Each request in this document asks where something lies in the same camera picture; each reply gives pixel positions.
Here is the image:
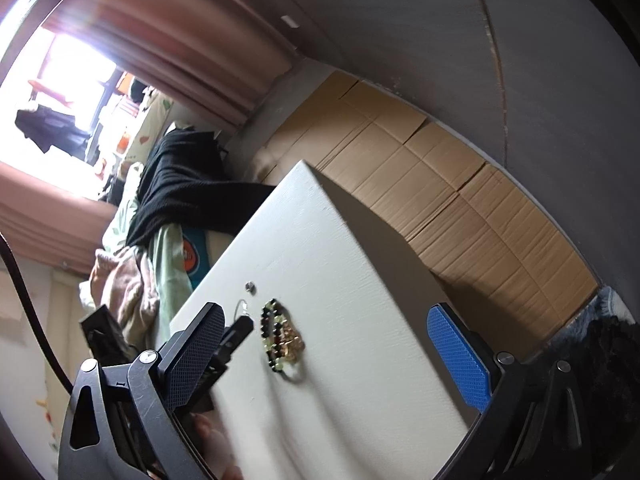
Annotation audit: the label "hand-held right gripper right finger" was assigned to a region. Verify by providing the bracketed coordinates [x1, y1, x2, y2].
[426, 304, 593, 480]

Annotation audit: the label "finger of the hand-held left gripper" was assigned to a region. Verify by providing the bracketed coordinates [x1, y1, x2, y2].
[210, 316, 255, 367]

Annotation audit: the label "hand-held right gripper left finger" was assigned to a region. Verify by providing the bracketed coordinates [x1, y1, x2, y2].
[57, 302, 228, 480]

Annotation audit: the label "black and green beaded bracelet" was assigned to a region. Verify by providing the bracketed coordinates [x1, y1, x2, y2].
[259, 298, 307, 385]

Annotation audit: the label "brown beaded bracelet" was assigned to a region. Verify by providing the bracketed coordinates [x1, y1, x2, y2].
[277, 326, 306, 364]

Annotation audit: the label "person's left hand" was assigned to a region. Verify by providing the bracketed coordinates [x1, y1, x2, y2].
[191, 409, 247, 480]

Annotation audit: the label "pink fleece blanket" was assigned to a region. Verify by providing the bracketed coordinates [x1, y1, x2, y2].
[89, 249, 162, 352]

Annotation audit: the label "teal printed cushion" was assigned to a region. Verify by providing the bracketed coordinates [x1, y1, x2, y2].
[179, 230, 209, 292]

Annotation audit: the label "pink curtain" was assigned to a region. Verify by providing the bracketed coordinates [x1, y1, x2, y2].
[41, 0, 302, 129]
[0, 159, 117, 277]

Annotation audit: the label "black knitted cloth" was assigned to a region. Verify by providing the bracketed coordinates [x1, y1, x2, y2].
[125, 130, 277, 249]

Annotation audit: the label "flattened cardboard sheet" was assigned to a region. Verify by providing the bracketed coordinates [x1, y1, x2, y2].
[251, 70, 602, 357]

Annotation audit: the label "hanging dark clothes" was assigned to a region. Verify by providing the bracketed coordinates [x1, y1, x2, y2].
[14, 106, 94, 155]

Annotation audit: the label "leaf printed sill cloth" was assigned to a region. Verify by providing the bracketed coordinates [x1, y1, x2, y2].
[124, 87, 177, 162]

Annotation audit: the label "black cable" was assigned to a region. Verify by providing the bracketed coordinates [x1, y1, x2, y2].
[0, 234, 77, 397]

